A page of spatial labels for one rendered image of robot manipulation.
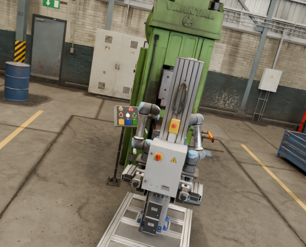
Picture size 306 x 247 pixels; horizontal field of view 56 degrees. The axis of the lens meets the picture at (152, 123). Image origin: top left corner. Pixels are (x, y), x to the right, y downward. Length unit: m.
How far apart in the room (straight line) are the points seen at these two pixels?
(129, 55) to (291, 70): 5.77
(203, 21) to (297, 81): 7.87
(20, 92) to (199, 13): 5.20
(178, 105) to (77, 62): 7.62
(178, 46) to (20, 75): 4.72
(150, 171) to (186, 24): 2.16
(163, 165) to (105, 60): 6.95
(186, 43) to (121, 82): 5.46
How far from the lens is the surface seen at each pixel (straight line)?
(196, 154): 3.21
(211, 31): 4.18
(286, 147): 7.57
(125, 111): 3.94
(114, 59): 9.31
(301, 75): 11.69
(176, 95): 2.69
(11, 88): 7.92
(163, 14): 4.08
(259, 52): 10.85
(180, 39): 4.15
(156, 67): 4.13
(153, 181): 2.79
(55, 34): 10.23
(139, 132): 3.22
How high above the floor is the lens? 2.15
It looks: 16 degrees down
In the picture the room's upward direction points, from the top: 12 degrees clockwise
